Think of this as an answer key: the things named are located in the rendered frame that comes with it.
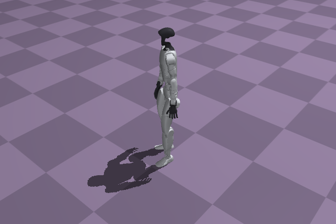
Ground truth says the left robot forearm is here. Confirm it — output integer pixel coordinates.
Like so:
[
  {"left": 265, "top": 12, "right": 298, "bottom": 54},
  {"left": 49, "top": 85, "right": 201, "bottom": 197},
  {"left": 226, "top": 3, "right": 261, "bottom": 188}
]
[{"left": 170, "top": 79, "right": 177, "bottom": 105}]

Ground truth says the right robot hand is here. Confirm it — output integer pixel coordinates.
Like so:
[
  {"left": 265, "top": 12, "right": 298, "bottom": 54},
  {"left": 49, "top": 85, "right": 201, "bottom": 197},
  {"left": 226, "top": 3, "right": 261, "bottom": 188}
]
[{"left": 154, "top": 81, "right": 162, "bottom": 99}]

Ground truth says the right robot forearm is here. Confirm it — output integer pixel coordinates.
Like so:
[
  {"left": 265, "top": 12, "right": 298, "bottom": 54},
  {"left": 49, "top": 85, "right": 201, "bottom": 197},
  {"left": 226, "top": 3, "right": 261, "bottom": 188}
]
[{"left": 157, "top": 68, "right": 164, "bottom": 85}]

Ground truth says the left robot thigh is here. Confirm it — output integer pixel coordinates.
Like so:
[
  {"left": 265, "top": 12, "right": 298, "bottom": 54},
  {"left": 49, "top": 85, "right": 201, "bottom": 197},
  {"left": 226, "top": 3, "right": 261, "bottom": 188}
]
[{"left": 161, "top": 98, "right": 180, "bottom": 136}]

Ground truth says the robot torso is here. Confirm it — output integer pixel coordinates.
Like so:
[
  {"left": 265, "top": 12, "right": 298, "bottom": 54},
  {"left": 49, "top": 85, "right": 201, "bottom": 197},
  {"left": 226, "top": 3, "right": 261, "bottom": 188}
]
[{"left": 159, "top": 46, "right": 178, "bottom": 99}]

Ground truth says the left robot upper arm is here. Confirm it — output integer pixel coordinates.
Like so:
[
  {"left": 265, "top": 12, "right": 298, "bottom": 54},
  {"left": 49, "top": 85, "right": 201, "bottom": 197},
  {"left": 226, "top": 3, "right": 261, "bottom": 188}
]
[{"left": 165, "top": 54, "right": 177, "bottom": 85}]

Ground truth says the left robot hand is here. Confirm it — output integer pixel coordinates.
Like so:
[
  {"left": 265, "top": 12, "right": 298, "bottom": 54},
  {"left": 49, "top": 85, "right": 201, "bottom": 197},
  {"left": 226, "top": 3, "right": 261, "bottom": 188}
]
[{"left": 166, "top": 100, "right": 178, "bottom": 119}]

